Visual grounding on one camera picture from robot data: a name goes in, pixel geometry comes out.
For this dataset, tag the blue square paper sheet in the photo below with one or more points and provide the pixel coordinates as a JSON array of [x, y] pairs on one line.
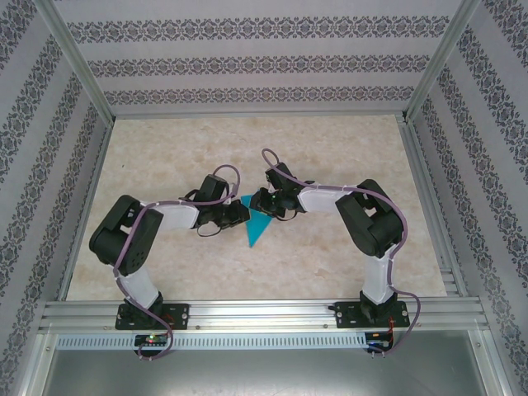
[[255, 231]]

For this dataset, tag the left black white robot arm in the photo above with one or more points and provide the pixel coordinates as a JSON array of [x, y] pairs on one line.
[[123, 235]]

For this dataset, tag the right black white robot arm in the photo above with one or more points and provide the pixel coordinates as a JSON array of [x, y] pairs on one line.
[[371, 218]]

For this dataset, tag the grey metal sheet panel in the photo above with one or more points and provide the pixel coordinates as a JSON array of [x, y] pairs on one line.
[[264, 371]]

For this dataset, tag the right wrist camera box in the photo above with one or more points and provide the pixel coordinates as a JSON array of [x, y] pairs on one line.
[[282, 175]]

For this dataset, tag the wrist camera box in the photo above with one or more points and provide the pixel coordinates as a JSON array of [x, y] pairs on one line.
[[282, 175], [212, 187]]

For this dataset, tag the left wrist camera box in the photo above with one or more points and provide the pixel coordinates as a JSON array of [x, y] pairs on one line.
[[212, 187]]

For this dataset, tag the aluminium frame cross bar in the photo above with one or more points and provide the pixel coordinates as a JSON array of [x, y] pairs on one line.
[[255, 114]]

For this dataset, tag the aluminium mounting rail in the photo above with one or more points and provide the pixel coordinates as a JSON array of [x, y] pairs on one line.
[[264, 315]]

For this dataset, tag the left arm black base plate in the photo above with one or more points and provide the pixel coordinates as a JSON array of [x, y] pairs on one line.
[[179, 315]]

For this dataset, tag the aluminium table side rail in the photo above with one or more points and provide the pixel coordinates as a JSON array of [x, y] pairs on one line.
[[86, 206], [433, 206]]

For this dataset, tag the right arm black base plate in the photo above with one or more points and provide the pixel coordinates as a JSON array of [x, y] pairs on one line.
[[346, 317]]

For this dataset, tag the aluminium frame post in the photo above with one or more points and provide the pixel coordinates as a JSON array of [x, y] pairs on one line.
[[441, 53], [74, 53]]

